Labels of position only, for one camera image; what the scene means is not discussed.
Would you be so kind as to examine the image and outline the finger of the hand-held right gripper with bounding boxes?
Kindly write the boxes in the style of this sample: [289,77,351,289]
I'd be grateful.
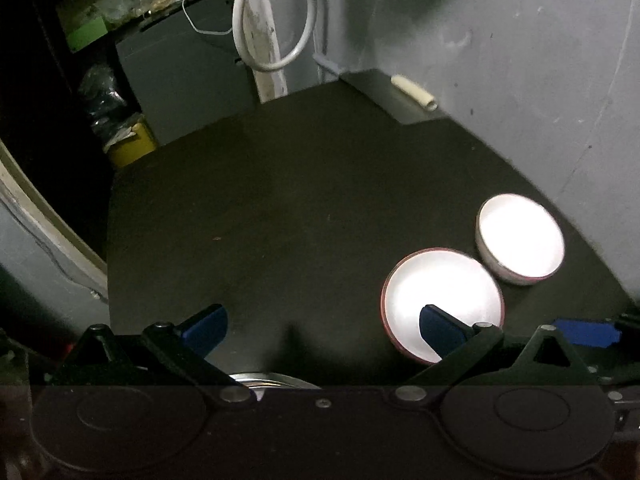
[554,311,640,349]

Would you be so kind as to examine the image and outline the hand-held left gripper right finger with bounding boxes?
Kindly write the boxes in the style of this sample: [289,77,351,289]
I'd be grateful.
[390,304,598,407]

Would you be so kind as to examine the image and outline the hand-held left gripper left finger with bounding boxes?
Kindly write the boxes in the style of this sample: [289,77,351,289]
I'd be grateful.
[47,303,258,407]

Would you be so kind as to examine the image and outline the white ceramic bowl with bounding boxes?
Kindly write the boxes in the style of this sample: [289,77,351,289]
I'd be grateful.
[380,248,505,366]
[475,193,566,287]

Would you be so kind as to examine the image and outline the steel cleaver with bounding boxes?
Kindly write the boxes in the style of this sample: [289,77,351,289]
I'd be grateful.
[311,51,447,127]

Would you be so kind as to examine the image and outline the small white roll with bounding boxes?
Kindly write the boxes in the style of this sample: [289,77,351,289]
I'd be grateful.
[391,74,439,112]

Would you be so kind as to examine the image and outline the dark grey cabinet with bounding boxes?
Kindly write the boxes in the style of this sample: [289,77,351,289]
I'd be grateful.
[115,0,262,147]

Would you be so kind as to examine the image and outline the black plastic bags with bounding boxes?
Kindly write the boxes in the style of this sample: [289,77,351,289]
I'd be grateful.
[76,61,132,137]

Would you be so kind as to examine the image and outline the green box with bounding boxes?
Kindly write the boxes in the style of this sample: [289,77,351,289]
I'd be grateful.
[66,14,109,54]

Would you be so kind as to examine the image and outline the wooden door frame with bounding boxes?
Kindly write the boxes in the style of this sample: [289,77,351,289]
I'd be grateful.
[0,0,289,302]

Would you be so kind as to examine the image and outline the white flexible hose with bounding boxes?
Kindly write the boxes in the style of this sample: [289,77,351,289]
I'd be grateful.
[232,0,322,73]

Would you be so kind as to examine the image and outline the thin white cable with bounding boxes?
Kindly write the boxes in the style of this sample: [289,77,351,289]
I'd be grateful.
[181,0,237,37]

